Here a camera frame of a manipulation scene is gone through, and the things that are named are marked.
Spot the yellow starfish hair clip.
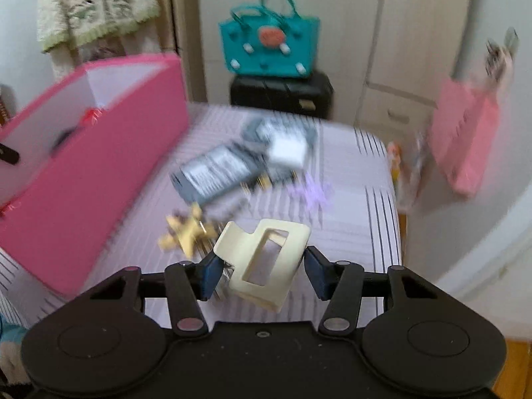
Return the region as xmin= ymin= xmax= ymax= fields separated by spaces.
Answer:
xmin=158 ymin=203 xmax=219 ymax=260

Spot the cream rectangular hair claw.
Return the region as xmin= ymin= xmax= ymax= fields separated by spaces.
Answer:
xmin=214 ymin=219 xmax=311 ymax=313

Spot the pink storage box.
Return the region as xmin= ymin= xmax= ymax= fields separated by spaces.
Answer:
xmin=1 ymin=53 xmax=190 ymax=296

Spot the grey pocket wifi device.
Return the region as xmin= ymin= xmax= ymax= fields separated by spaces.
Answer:
xmin=171 ymin=142 xmax=266 ymax=206

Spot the black wallet case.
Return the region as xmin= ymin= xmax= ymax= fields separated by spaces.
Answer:
xmin=51 ymin=127 xmax=80 ymax=156

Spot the brown wooden side cabinet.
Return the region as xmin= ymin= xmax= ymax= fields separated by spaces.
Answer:
xmin=0 ymin=85 xmax=17 ymax=126

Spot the purple small hair clip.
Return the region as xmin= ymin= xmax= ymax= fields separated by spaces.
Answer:
xmin=288 ymin=173 xmax=333 ymax=212

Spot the grey device with white block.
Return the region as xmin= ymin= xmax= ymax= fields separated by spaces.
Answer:
xmin=242 ymin=117 xmax=318 ymax=184

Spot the black suitcase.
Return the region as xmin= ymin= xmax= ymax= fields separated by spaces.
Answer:
xmin=229 ymin=71 xmax=333 ymax=119

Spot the pink paper gift bag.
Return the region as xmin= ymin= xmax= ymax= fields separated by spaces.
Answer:
xmin=428 ymin=27 xmax=519 ymax=197

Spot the black clothes rack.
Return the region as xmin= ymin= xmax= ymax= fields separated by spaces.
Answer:
xmin=170 ymin=0 xmax=180 ymax=54

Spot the beige wooden wardrobe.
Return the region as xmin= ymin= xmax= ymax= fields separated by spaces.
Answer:
xmin=173 ymin=0 xmax=471 ymax=140

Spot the teal felt handbag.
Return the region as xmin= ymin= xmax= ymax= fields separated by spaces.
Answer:
xmin=219 ymin=0 xmax=321 ymax=78

